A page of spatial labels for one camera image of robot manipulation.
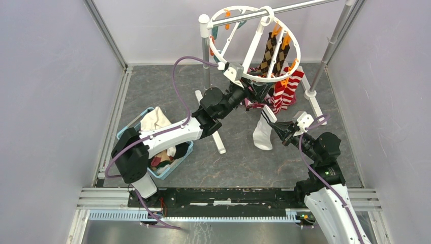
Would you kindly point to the white cloth in basket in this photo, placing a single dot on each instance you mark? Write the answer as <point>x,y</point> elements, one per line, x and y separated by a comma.
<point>154,120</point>

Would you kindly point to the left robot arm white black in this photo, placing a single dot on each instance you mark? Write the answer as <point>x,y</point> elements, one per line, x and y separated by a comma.
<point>134,150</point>

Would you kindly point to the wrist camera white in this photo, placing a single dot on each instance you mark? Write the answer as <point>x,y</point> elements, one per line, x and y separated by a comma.
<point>303,120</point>
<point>232,71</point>

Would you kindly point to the teal clip right rim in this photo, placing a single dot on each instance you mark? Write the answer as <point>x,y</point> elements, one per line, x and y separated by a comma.
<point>214,32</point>

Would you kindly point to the metal clothes rack frame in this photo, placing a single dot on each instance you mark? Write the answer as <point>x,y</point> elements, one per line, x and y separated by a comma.
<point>206,67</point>

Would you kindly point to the light blue laundry basket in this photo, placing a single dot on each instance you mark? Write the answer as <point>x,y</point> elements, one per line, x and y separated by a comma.
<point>162,164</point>

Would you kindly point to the red white striped sock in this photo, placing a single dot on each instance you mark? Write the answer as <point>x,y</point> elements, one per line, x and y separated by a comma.
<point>289,94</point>

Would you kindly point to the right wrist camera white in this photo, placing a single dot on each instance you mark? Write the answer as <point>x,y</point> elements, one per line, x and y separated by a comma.
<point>303,120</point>

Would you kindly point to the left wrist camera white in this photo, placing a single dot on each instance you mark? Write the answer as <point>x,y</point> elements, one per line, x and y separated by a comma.
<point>232,71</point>

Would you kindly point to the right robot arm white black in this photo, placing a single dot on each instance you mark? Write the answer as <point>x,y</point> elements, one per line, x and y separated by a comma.
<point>325,192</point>

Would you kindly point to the brown argyle sock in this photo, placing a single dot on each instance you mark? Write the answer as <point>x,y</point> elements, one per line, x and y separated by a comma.
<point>280,59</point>
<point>268,54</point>

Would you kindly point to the orange clip front holding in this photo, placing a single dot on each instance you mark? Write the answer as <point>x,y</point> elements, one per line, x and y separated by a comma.
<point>276,30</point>

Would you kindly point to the white sock black stripes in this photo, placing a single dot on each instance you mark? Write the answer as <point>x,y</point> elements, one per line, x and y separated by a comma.
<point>262,132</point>

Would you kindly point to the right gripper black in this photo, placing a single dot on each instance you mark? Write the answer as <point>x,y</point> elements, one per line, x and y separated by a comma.
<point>285,127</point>

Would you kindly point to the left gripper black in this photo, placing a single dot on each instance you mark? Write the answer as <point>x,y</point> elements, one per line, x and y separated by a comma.
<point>260,90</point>

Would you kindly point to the white round clip hanger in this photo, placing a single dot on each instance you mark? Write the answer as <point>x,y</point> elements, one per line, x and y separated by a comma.
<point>238,14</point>

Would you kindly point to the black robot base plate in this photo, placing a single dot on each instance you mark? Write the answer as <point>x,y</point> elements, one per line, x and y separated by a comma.
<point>225,202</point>

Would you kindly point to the orange clip right rim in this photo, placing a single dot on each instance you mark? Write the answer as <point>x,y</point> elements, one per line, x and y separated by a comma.
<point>284,82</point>

